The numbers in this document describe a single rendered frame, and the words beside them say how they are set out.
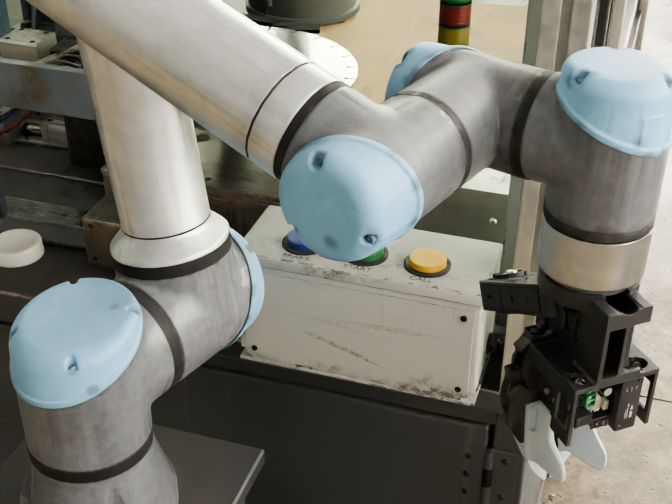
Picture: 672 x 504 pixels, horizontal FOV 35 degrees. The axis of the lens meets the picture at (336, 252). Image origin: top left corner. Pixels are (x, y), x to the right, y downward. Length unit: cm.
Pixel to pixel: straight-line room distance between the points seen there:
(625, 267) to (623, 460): 157
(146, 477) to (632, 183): 55
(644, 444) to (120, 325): 158
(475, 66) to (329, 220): 17
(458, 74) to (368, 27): 149
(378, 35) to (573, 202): 148
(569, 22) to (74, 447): 58
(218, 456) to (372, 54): 111
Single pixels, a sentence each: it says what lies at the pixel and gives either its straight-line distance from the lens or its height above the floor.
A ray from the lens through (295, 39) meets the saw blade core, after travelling 159.
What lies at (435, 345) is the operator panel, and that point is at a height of 82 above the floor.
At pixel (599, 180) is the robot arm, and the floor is 120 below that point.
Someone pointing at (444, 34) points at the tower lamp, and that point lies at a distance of 151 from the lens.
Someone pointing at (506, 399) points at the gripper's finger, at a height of 99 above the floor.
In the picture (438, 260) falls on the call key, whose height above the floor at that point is 91.
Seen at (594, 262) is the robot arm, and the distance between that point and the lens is 72.
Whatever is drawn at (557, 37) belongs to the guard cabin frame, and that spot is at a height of 117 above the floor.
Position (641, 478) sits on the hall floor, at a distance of 226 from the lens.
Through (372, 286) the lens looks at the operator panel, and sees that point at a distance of 113.
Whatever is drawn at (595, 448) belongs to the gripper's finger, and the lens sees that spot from 86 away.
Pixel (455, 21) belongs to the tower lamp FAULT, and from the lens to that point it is 150.
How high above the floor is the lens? 152
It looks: 32 degrees down
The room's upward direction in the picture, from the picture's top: straight up
